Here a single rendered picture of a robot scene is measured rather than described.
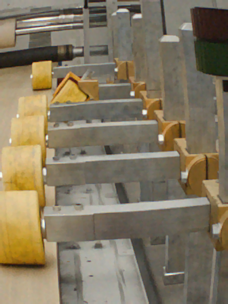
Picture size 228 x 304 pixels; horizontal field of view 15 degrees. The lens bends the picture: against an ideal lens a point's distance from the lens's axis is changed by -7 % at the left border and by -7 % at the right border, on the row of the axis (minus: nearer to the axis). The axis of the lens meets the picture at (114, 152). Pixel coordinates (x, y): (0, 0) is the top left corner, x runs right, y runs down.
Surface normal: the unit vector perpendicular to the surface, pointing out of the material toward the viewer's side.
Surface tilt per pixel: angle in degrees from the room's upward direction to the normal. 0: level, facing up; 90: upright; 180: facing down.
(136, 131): 90
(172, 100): 90
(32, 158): 42
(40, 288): 0
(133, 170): 90
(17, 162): 53
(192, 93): 90
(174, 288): 0
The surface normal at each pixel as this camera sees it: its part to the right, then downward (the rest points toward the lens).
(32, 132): 0.04, -0.28
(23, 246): 0.07, 0.37
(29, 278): -0.04, -0.98
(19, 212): 0.02, -0.47
